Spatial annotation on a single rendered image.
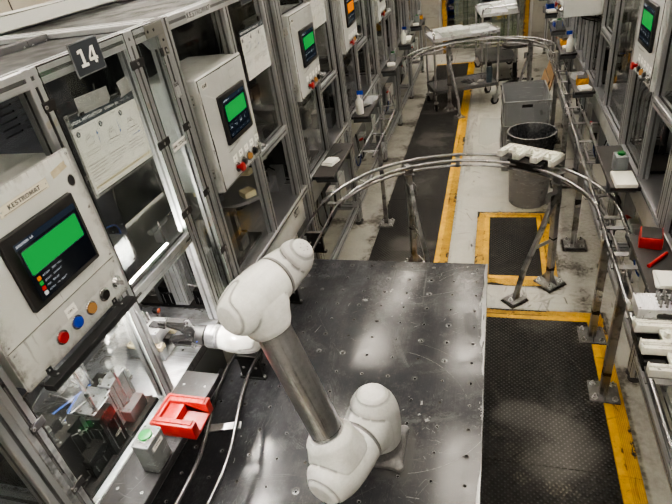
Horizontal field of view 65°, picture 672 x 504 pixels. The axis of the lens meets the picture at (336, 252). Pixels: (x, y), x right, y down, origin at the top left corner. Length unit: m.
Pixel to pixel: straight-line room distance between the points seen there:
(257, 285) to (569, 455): 1.88
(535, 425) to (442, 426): 0.97
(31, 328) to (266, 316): 0.56
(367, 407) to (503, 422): 1.28
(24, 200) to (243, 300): 0.57
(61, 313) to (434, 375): 1.34
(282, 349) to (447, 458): 0.75
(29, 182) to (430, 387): 1.49
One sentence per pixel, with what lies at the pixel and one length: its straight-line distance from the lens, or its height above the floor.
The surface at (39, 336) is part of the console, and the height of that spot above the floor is 1.47.
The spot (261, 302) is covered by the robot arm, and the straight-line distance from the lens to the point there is 1.34.
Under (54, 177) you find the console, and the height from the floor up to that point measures 1.78.
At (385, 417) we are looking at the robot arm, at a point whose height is 0.91.
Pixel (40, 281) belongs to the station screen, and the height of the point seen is 1.60.
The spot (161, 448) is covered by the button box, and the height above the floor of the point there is 0.97.
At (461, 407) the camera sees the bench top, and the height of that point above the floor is 0.68.
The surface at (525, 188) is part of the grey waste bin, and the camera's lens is 4.51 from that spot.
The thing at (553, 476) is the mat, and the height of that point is 0.01.
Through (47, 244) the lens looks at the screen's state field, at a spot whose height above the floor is 1.66.
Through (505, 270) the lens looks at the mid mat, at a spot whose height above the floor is 0.01.
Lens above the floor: 2.23
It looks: 32 degrees down
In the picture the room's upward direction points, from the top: 9 degrees counter-clockwise
